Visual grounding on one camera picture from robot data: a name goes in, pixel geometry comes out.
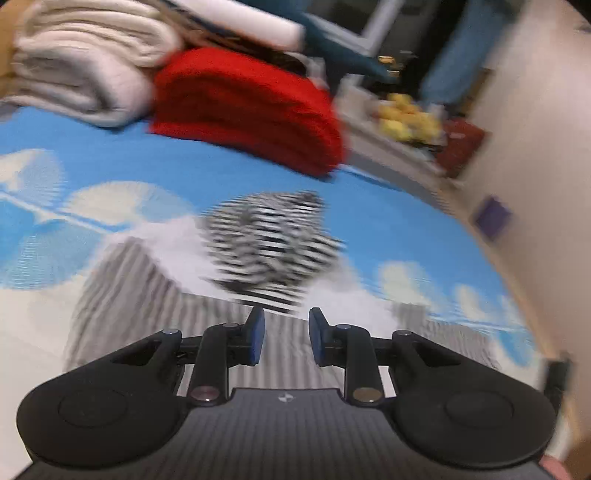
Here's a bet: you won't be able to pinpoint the striped black white garment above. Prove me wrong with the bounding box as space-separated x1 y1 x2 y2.
66 191 498 389

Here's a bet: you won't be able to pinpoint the blue white patterned bedspread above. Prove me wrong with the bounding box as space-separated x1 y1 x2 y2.
1 108 542 479

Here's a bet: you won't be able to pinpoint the red bag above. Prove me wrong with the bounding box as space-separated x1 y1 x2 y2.
435 117 488 179

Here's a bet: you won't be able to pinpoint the yellow plush toy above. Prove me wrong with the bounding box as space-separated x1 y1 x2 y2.
374 93 444 146

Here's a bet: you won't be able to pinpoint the red folded blanket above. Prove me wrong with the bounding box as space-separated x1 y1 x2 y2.
149 47 345 177

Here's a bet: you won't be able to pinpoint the teal shark plush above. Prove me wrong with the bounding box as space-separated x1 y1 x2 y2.
245 0 397 93

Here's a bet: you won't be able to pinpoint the white folded blanket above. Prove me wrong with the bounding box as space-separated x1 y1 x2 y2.
6 1 184 128

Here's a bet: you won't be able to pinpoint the white pillow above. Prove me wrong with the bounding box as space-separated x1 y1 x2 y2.
174 0 305 52

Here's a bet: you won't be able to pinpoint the blue hanging jeans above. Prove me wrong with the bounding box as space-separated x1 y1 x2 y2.
419 0 524 106

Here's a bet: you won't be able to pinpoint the purple wall box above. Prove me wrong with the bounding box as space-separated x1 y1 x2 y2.
473 196 512 241

